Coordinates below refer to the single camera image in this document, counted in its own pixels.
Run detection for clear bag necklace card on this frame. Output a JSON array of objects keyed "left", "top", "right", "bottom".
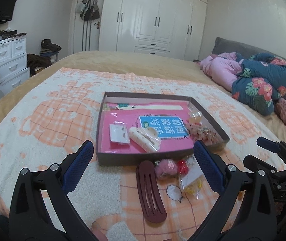
[{"left": 179, "top": 156, "right": 203, "bottom": 190}]

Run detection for yellow rings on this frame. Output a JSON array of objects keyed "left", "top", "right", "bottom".
[{"left": 182, "top": 177, "right": 205, "bottom": 199}]

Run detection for red bead hair tie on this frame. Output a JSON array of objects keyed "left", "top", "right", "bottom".
[{"left": 177, "top": 159, "right": 189, "bottom": 175}]

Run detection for maroon hair clip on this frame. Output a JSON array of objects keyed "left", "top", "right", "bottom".
[{"left": 136, "top": 160, "right": 167, "bottom": 224}]

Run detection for right hand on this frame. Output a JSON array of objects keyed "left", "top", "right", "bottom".
[{"left": 274, "top": 202, "right": 286, "bottom": 216}]

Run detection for left hand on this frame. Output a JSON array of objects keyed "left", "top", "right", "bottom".
[{"left": 90, "top": 221, "right": 108, "bottom": 241}]

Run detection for clear speckled hair claw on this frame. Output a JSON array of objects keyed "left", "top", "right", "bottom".
[{"left": 185, "top": 124, "right": 220, "bottom": 144}]

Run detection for blue floral quilt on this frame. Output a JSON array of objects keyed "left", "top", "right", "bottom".
[{"left": 231, "top": 53, "right": 286, "bottom": 116}]

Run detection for orange white patterned blanket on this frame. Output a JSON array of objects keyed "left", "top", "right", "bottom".
[{"left": 0, "top": 68, "right": 274, "bottom": 240}]

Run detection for pink book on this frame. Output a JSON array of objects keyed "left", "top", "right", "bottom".
[{"left": 97, "top": 98, "right": 192, "bottom": 154}]

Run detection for cream hair claw clip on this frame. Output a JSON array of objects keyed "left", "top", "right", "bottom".
[{"left": 129, "top": 127, "right": 161, "bottom": 153}]

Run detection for tan bedspread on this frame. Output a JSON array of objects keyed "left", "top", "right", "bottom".
[{"left": 0, "top": 49, "right": 286, "bottom": 153}]

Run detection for grey headboard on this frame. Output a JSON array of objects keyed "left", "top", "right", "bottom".
[{"left": 212, "top": 37, "right": 286, "bottom": 99}]

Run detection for brown cardboard tray box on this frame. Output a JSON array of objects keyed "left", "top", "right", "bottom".
[{"left": 96, "top": 92, "right": 230, "bottom": 166}]

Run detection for white earring card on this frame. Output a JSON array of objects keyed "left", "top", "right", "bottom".
[{"left": 109, "top": 124, "right": 130, "bottom": 145}]

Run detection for brown clothes heap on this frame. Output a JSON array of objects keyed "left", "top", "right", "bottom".
[{"left": 27, "top": 53, "right": 52, "bottom": 76}]

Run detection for white drawer cabinet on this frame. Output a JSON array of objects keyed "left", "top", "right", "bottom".
[{"left": 0, "top": 35, "right": 30, "bottom": 95}]

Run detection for white wardrobe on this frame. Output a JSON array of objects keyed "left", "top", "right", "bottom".
[{"left": 98, "top": 0, "right": 208, "bottom": 61}]

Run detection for dark clothes pile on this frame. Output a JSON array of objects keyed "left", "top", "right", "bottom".
[{"left": 40, "top": 39, "right": 61, "bottom": 54}]

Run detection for white door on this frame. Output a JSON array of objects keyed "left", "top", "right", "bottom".
[{"left": 68, "top": 0, "right": 104, "bottom": 54}]

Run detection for hanging bags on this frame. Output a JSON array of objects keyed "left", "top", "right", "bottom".
[{"left": 76, "top": 0, "right": 100, "bottom": 22}]

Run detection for pearl bead bracelet bag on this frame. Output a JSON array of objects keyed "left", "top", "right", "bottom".
[{"left": 188, "top": 110, "right": 203, "bottom": 125}]

